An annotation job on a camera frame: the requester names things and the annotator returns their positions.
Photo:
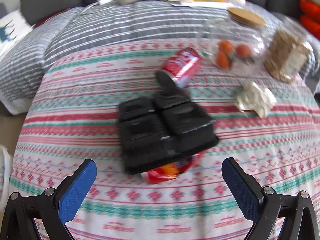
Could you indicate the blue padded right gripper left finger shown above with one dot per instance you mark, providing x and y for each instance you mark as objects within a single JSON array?
[{"x": 55, "y": 207}]

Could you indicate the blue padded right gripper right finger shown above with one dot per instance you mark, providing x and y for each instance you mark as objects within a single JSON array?
[{"x": 263, "y": 206}]

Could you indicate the white trash bin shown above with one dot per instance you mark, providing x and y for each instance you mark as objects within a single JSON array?
[{"x": 6, "y": 164}]

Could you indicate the red snack wrapper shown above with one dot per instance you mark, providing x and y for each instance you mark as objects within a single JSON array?
[{"x": 171, "y": 171}]

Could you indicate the crumpled white paper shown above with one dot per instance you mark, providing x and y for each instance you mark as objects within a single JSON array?
[{"x": 254, "y": 98}]

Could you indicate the black plastic food tray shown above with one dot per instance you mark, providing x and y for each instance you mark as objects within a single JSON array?
[{"x": 163, "y": 129}]

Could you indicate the orange tangerine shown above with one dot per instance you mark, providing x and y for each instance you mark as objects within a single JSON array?
[
  {"x": 225, "y": 46},
  {"x": 243, "y": 51},
  {"x": 223, "y": 60}
]

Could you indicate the red soda can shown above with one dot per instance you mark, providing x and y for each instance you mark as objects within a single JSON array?
[{"x": 177, "y": 70}]

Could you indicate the grey striped sofa blanket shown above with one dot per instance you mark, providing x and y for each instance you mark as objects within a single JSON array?
[{"x": 24, "y": 66}]

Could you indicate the white deer pillow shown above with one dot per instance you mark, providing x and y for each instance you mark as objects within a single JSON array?
[{"x": 13, "y": 28}]

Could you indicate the cork jar lid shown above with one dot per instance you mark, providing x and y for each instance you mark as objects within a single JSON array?
[{"x": 246, "y": 17}]

